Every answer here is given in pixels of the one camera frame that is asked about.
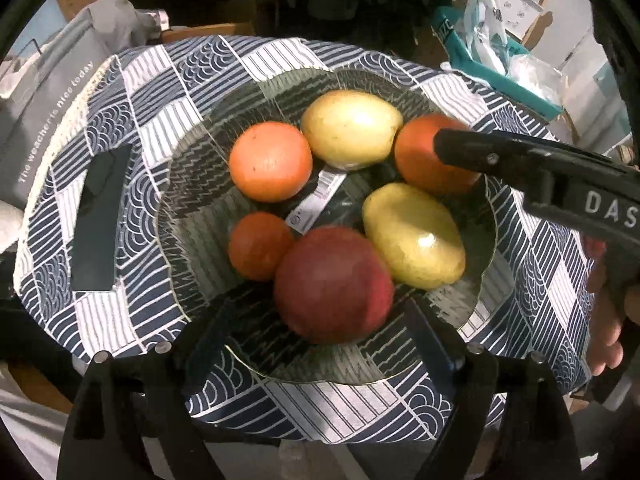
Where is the clear glass bowl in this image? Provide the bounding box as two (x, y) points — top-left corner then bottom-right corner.
(156, 67), (498, 387)

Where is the person's right hand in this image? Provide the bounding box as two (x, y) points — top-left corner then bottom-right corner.
(582, 259), (626, 378)

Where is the grey clothing pile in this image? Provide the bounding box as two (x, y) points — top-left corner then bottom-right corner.
(80, 0), (161, 46)

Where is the grey tote bag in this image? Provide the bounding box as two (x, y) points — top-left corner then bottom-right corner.
(0, 25), (113, 211)

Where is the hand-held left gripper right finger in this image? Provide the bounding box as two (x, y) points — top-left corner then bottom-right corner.
(404, 297), (583, 480)

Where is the large orange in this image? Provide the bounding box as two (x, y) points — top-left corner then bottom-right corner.
(229, 121), (314, 204)

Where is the red apple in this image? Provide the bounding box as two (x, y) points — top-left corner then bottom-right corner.
(273, 226), (396, 345)

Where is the beige towel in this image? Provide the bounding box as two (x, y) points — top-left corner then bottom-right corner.
(0, 199), (27, 256)

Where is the small orange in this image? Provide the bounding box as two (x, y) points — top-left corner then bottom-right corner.
(228, 211), (296, 282)

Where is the black phone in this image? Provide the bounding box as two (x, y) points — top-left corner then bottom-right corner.
(72, 144), (133, 292)

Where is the blue white patterned tablecloth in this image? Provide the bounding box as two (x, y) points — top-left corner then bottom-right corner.
(14, 35), (596, 445)

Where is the clear plastic bag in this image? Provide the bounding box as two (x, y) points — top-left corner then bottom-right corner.
(507, 52), (571, 106)

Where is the white barcode sticker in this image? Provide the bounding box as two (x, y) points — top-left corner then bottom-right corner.
(285, 169), (347, 235)

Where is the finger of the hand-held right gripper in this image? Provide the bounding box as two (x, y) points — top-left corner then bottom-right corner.
(432, 128), (608, 202)

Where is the teal plastic bin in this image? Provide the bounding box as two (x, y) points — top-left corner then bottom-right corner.
(431, 6), (563, 122)

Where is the wooden shelf rack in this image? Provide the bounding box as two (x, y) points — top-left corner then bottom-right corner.
(520, 0), (561, 46)

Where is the printed white plastic bag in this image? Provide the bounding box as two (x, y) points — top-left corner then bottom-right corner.
(452, 0), (531, 76)

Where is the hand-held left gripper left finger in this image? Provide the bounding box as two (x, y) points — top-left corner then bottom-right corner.
(57, 300), (236, 480)

